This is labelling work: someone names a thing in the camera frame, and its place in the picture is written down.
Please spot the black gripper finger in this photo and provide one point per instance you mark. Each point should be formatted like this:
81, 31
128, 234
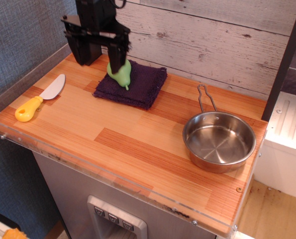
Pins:
85, 53
117, 55

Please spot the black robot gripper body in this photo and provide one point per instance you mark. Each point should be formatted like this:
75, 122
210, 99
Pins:
95, 22

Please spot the green toy pear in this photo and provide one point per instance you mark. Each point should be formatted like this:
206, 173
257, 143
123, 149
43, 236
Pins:
122, 77

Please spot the stainless steel pot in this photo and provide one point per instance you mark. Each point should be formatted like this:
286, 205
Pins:
217, 142

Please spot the purple folded cloth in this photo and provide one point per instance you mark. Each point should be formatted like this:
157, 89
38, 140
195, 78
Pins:
145, 85

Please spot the silver toy fridge cabinet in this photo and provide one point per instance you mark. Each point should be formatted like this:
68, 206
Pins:
70, 190

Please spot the silver dispenser panel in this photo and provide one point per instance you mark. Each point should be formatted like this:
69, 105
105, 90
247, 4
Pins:
111, 222

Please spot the orange and black object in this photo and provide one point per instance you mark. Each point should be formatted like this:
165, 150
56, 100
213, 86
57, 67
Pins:
9, 233

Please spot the yellow-handled toy knife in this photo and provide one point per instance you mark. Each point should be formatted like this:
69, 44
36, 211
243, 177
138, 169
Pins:
27, 111

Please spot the clear acrylic guard rail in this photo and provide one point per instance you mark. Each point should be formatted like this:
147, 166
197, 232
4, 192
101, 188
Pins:
215, 226

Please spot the dark right shelf post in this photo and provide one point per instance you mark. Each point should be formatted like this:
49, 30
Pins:
281, 74

